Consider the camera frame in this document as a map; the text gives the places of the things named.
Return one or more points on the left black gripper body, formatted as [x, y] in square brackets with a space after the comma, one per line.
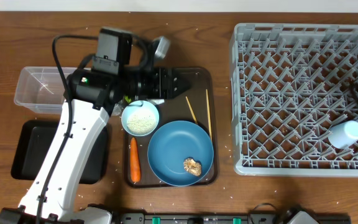
[145, 81]

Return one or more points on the light blue rice bowl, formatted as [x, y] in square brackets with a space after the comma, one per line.
[140, 118]

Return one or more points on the light blue cup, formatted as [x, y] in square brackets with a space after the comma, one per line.
[344, 135]

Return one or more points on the white napkin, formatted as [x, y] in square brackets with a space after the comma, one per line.
[156, 101]

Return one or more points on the green yellow snack wrapper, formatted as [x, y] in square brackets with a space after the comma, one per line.
[127, 99]

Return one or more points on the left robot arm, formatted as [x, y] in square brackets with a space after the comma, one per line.
[122, 66]

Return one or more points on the grey dishwasher rack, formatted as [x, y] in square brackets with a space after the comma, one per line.
[290, 83]

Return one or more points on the brown serving tray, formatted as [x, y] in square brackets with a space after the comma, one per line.
[177, 110]

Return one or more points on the left wooden chopstick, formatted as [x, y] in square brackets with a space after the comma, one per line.
[191, 110]

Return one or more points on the wooden chopstick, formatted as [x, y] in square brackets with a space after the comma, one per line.
[191, 110]
[209, 115]

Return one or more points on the right wooden chopstick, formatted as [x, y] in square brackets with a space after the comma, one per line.
[209, 115]

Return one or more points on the blue plate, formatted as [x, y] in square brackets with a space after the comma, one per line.
[174, 142]

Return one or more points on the brown food scrap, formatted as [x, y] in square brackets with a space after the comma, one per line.
[192, 167]

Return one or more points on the orange carrot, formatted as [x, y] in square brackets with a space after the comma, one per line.
[134, 161]

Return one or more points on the clear plastic bin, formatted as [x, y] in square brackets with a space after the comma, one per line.
[40, 89]

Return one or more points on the black plastic tray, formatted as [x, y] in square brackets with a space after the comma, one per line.
[34, 142]

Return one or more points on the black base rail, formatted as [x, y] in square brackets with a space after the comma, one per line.
[256, 218]

